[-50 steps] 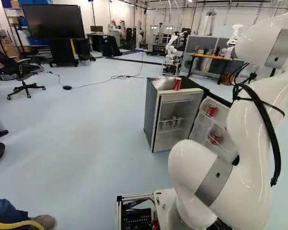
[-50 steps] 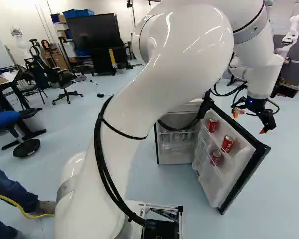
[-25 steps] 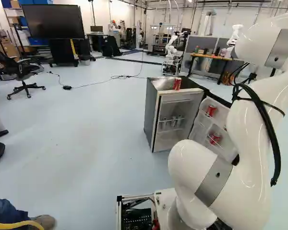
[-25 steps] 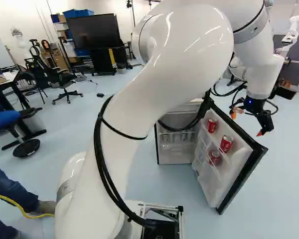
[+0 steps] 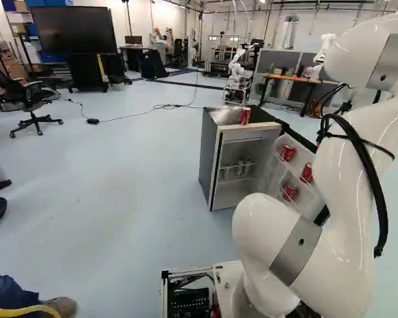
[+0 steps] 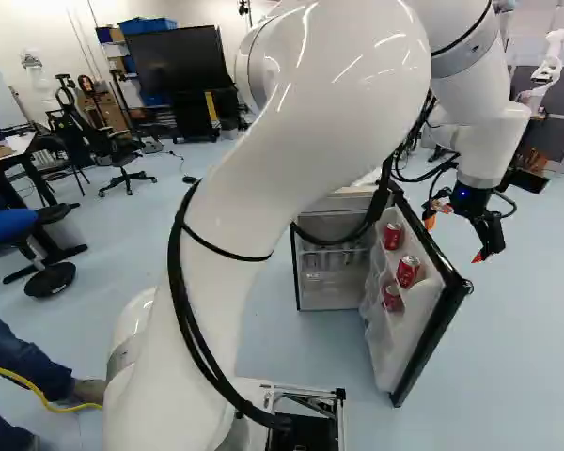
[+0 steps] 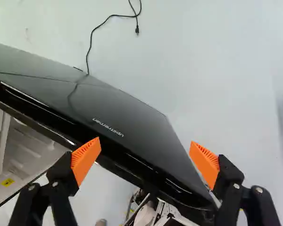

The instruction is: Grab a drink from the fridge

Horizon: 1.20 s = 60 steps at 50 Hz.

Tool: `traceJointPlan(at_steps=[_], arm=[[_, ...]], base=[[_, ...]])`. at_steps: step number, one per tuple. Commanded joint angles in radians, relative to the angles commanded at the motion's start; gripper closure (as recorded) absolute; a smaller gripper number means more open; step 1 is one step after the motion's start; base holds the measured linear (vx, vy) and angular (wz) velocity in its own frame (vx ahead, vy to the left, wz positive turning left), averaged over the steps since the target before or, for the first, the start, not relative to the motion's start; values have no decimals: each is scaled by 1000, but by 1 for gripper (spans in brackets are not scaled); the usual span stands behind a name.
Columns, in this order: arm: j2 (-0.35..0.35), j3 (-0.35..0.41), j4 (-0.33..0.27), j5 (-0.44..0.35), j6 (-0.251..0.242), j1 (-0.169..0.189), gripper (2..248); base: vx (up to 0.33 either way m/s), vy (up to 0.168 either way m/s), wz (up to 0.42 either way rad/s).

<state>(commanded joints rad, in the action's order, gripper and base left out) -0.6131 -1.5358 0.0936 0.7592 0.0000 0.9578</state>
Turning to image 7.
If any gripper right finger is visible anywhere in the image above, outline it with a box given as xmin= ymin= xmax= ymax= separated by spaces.
xmin=189 ymin=141 xmax=282 ymax=226

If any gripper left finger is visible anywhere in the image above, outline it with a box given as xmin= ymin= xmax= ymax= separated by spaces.
xmin=8 ymin=137 xmax=102 ymax=226

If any fridge door with white liner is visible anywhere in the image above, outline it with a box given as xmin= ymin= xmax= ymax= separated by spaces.
xmin=0 ymin=95 xmax=77 ymax=212

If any black mini fridge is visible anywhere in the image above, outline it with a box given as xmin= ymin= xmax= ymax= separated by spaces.
xmin=0 ymin=40 xmax=218 ymax=211

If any black cable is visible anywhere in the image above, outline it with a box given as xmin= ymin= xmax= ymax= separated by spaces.
xmin=85 ymin=0 xmax=142 ymax=76

